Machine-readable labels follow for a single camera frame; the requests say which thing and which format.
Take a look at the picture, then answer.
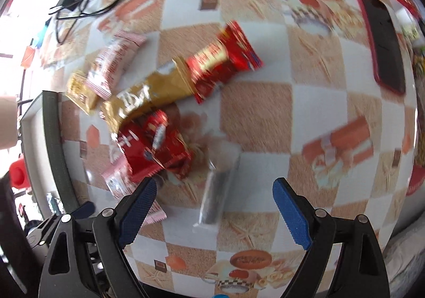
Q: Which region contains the small pink cranberry snack pack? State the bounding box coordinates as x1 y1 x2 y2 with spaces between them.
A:
101 156 167 227

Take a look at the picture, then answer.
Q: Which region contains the long red snack bar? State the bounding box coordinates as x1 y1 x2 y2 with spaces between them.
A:
117 110 192 183

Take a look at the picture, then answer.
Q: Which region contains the yellow rice cracker pack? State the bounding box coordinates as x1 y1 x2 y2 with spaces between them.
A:
66 70 99 114

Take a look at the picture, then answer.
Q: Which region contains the clear dark stick snack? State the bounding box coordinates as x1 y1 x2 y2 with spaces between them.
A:
193 140 241 230

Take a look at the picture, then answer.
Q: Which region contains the large pink cranberry snack pack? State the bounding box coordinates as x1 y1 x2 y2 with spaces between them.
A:
86 30 146 100

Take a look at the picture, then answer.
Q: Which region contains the long gold snack bar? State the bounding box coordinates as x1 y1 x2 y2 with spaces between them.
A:
101 57 195 134

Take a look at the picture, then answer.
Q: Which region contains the red plastic stool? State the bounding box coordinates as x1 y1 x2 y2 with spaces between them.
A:
9 155 30 189

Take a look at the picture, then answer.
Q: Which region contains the green rimmed white tray box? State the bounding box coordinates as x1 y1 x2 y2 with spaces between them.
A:
20 91 80 218

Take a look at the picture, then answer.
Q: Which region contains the beige chair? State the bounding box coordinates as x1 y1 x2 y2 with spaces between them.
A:
0 96 18 150

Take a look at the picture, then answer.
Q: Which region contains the red cased smartphone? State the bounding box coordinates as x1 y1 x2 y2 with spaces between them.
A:
357 0 406 96

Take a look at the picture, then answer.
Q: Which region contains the red gold snack wrapper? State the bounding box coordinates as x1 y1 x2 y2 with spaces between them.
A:
186 21 263 104

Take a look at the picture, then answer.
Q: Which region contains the black power adapter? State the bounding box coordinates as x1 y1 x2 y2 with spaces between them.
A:
57 0 80 11

